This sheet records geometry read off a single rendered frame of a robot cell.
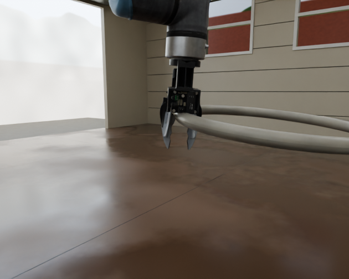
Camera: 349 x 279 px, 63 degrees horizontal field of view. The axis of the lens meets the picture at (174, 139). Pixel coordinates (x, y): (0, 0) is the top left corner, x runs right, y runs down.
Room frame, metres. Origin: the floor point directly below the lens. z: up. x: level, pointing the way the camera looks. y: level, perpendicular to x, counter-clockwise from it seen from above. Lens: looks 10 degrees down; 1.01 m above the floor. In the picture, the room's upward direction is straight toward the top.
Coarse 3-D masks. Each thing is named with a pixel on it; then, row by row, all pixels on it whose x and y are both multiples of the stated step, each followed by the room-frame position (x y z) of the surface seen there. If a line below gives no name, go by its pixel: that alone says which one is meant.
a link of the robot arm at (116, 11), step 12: (120, 0) 0.55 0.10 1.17; (132, 0) 0.56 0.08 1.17; (144, 0) 0.56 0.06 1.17; (156, 0) 0.58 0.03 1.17; (168, 0) 0.59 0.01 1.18; (120, 12) 0.57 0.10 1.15; (132, 12) 0.57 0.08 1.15; (144, 12) 0.58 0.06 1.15; (156, 12) 0.59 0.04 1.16; (168, 12) 0.60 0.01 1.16
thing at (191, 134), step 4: (188, 128) 0.70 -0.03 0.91; (188, 132) 0.70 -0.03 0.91; (192, 132) 0.68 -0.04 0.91; (196, 132) 0.70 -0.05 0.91; (188, 136) 0.70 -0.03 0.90; (192, 136) 0.69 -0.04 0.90; (188, 140) 0.70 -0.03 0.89; (192, 140) 0.70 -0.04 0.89; (188, 144) 0.70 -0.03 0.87; (192, 144) 0.70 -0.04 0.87; (188, 148) 0.70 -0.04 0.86
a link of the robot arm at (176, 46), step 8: (168, 40) 0.65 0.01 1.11; (176, 40) 0.63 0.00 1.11; (184, 40) 0.63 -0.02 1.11; (192, 40) 0.63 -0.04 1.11; (200, 40) 0.64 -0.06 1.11; (168, 48) 0.65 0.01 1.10; (176, 48) 0.64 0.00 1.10; (184, 48) 0.63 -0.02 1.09; (192, 48) 0.63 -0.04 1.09; (200, 48) 0.64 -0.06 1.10; (168, 56) 0.65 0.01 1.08; (176, 56) 0.64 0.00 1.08; (184, 56) 0.63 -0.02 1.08; (192, 56) 0.63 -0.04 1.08; (200, 56) 0.64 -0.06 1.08
